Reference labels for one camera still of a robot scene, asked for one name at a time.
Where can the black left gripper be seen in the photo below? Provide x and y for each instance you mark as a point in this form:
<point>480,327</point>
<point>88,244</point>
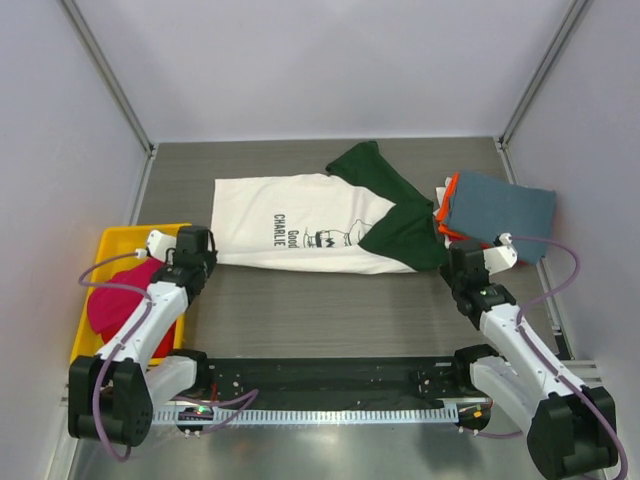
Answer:
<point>210,260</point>

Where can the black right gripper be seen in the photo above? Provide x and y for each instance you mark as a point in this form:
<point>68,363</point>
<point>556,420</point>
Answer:
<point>451,273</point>

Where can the white and green t-shirt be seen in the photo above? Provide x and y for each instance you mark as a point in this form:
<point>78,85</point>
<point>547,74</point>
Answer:
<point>358,216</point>

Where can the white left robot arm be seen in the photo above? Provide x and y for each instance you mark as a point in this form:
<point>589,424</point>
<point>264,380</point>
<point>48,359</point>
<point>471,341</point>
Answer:
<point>113,394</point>

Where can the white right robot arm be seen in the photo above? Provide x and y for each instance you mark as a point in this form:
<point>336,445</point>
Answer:
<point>569,426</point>

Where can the orange folded t-shirt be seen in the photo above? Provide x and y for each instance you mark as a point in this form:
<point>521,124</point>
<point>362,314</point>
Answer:
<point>460,214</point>

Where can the blue-grey folded t-shirt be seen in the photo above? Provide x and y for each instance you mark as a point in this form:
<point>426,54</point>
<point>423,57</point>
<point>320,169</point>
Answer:
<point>523,212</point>

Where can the yellow plastic bin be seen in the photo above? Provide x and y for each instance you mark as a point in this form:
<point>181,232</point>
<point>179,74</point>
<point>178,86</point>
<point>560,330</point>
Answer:
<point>116,241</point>

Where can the red t-shirt in bin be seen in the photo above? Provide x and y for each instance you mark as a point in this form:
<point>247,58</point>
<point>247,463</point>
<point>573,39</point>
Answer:
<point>165,346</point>

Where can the white printed folded t-shirt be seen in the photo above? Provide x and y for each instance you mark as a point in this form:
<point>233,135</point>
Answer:
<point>441,192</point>

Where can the magenta t-shirt in bin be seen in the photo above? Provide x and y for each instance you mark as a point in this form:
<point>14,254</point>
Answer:
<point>108,308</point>

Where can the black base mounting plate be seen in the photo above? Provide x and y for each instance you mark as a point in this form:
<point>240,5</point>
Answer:
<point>341,383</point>

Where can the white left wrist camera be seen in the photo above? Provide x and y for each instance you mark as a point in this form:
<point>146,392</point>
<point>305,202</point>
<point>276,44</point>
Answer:
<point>158,245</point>

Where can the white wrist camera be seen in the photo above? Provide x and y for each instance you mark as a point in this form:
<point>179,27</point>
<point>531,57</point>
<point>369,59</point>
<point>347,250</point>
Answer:
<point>158,245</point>
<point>501,257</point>

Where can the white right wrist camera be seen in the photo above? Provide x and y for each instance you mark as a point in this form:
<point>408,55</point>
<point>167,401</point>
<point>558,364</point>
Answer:
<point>501,257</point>

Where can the slotted cable duct rail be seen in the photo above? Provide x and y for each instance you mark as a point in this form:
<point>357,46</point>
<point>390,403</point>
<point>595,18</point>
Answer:
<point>186,415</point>

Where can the left aluminium frame post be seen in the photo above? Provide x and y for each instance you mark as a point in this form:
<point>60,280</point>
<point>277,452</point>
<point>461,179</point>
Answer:
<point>106,73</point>

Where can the aluminium frame post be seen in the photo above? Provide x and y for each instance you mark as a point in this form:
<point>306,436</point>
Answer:
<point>106,73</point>
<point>560,40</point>

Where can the right aluminium frame post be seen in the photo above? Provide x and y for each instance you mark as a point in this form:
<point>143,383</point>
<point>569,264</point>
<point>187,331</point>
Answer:
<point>560,40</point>

